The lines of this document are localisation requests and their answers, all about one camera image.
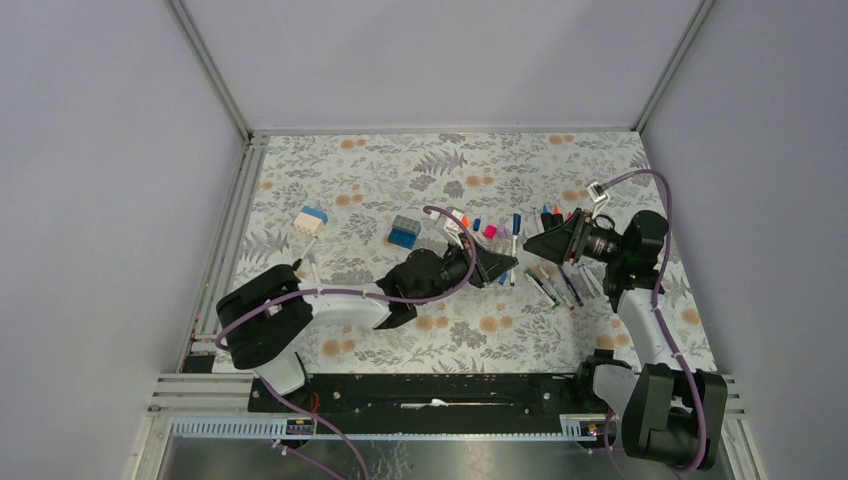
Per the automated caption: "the blue highlighter black body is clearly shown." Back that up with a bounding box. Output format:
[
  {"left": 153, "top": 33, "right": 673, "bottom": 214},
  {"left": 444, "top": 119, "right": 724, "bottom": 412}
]
[{"left": 540, "top": 206, "right": 552, "bottom": 231}]

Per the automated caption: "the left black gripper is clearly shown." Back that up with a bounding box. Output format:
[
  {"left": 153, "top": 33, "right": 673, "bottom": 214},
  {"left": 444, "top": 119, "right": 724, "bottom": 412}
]
[{"left": 415, "top": 233, "right": 516, "bottom": 306}]

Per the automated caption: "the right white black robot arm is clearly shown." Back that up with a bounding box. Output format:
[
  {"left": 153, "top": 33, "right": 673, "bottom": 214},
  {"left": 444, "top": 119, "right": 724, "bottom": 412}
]
[{"left": 523, "top": 209, "right": 728, "bottom": 471}]

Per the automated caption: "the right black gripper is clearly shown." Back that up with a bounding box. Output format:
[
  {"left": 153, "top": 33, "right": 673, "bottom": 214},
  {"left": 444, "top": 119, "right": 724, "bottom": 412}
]
[{"left": 522, "top": 208, "right": 629, "bottom": 266}]

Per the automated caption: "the white blue acrylic marker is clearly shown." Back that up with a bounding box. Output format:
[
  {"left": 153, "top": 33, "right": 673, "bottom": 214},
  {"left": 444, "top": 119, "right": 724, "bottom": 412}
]
[{"left": 509, "top": 213, "right": 522, "bottom": 287}]

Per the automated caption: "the blue white whiteboard marker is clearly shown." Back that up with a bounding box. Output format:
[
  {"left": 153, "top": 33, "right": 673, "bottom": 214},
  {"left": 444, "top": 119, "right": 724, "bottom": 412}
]
[{"left": 533, "top": 208, "right": 545, "bottom": 234}]

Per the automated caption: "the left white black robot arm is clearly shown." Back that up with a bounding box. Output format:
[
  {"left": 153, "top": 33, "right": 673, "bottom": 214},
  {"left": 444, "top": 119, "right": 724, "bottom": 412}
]
[{"left": 216, "top": 245, "right": 518, "bottom": 411}]

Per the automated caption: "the floral patterned table mat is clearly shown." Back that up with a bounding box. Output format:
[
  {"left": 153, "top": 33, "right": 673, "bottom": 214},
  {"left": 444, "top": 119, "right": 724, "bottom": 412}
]
[{"left": 213, "top": 132, "right": 718, "bottom": 376}]

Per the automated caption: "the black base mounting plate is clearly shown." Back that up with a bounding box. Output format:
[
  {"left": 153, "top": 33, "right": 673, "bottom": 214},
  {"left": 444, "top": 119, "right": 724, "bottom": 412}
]
[{"left": 247, "top": 373, "right": 607, "bottom": 436}]

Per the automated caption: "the teal green gel pen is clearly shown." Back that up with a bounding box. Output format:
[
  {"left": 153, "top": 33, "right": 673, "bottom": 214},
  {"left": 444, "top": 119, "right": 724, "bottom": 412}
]
[{"left": 528, "top": 268, "right": 561, "bottom": 308}]

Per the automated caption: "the cream blue toy brick block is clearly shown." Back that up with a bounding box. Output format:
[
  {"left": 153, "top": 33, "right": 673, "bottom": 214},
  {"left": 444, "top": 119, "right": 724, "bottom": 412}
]
[{"left": 293, "top": 206, "right": 329, "bottom": 237}]

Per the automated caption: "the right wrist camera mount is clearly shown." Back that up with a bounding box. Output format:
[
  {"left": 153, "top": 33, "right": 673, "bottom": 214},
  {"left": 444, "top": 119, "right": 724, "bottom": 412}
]
[{"left": 586, "top": 181, "right": 610, "bottom": 217}]

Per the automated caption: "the blue grey toy brick block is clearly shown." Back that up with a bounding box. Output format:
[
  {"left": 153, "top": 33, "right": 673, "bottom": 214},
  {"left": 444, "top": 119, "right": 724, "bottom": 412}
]
[{"left": 387, "top": 215, "right": 421, "bottom": 250}]

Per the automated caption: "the purple gel pen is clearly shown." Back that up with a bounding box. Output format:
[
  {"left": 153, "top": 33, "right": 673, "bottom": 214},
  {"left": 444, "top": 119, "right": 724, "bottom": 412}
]
[{"left": 558, "top": 265, "right": 584, "bottom": 307}]

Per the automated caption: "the thin white green pen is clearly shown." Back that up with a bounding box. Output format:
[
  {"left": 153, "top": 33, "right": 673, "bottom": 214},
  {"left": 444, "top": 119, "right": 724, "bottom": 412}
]
[{"left": 524, "top": 269, "right": 559, "bottom": 308}]

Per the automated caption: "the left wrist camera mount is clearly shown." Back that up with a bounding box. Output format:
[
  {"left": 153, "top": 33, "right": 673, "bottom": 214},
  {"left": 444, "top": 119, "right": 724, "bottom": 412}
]
[{"left": 436, "top": 209, "right": 468, "bottom": 248}]

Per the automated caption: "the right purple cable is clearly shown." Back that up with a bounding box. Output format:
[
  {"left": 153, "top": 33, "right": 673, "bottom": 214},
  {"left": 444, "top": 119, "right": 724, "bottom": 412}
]
[{"left": 592, "top": 168, "right": 709, "bottom": 480}]

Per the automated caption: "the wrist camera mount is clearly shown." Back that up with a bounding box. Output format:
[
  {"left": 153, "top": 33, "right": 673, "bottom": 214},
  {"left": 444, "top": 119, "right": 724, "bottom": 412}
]
[
  {"left": 586, "top": 181, "right": 610, "bottom": 217},
  {"left": 436, "top": 209, "right": 468, "bottom": 248}
]

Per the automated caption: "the white black cap marker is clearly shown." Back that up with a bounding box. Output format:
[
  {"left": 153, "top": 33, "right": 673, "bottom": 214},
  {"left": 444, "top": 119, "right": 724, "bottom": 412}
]
[{"left": 292, "top": 236, "right": 321, "bottom": 283}]

